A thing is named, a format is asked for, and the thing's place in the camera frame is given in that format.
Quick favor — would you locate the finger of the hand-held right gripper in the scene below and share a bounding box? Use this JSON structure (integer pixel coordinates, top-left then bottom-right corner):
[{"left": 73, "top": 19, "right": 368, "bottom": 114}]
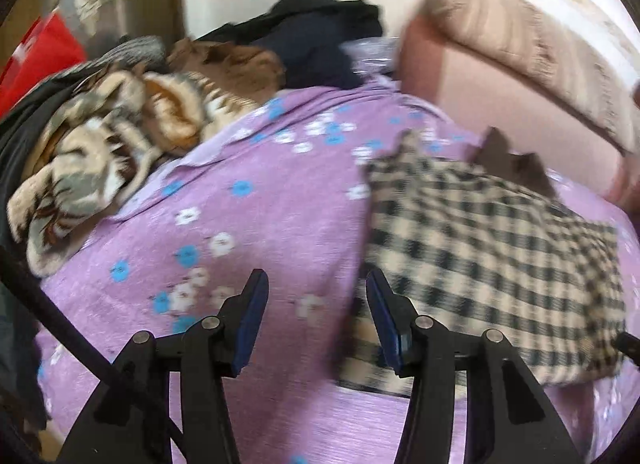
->
[{"left": 614, "top": 331, "right": 640, "bottom": 360}]

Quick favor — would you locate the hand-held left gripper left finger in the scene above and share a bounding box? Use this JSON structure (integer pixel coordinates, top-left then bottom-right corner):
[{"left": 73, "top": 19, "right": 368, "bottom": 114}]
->
[{"left": 57, "top": 268, "right": 271, "bottom": 464}]

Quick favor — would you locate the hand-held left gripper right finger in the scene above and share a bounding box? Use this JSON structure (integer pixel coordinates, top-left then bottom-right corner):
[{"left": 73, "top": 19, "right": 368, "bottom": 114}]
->
[{"left": 365, "top": 268, "right": 583, "bottom": 464}]

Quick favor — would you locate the black and beige checkered shirt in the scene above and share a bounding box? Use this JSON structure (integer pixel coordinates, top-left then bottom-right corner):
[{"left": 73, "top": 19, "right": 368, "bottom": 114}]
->
[{"left": 335, "top": 127, "right": 628, "bottom": 395}]

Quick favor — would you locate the dark clothes pile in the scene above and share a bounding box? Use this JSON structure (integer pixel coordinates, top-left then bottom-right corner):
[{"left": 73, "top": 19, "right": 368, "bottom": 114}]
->
[{"left": 195, "top": 0, "right": 386, "bottom": 91}]

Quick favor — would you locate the purple floral bed sheet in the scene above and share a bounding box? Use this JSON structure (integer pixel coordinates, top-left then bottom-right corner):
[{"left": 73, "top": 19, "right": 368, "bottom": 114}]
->
[{"left": 35, "top": 79, "right": 640, "bottom": 464}]

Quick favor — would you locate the tan patterned fleece blanket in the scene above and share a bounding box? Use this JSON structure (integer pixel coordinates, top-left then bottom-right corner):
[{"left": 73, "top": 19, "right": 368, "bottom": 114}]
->
[{"left": 7, "top": 67, "right": 261, "bottom": 277}]

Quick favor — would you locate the pink quilted headboard cushion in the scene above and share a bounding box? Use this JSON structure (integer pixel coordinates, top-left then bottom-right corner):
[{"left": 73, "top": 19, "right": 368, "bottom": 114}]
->
[{"left": 392, "top": 14, "right": 640, "bottom": 217}]

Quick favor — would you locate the brown garment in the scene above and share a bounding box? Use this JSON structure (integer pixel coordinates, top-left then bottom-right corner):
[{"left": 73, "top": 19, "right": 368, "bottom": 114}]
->
[{"left": 167, "top": 37, "right": 286, "bottom": 108}]

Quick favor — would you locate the lavender plastic bag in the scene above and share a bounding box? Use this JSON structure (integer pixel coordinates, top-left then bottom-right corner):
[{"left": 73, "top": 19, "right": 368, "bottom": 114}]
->
[{"left": 340, "top": 37, "right": 401, "bottom": 80}]

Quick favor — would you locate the grey houndstooth garment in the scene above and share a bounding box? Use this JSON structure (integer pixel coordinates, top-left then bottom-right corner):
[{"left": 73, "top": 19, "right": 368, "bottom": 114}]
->
[{"left": 65, "top": 35, "right": 168, "bottom": 80}]

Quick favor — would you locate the dark cloth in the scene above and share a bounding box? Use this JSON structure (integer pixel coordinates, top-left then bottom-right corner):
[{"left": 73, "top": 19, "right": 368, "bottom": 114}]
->
[{"left": 0, "top": 67, "right": 106, "bottom": 195}]

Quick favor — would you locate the striped floral pillow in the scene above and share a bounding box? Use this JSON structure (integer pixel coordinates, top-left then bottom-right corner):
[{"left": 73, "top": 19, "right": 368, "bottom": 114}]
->
[{"left": 422, "top": 0, "right": 640, "bottom": 155}]

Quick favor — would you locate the red bag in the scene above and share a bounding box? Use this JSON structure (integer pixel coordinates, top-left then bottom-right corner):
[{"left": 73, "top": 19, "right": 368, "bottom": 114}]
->
[{"left": 0, "top": 12, "right": 88, "bottom": 117}]

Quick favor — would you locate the black cable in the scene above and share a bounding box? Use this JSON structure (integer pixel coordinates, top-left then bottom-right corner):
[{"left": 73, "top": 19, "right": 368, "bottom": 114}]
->
[{"left": 0, "top": 244, "right": 186, "bottom": 450}]

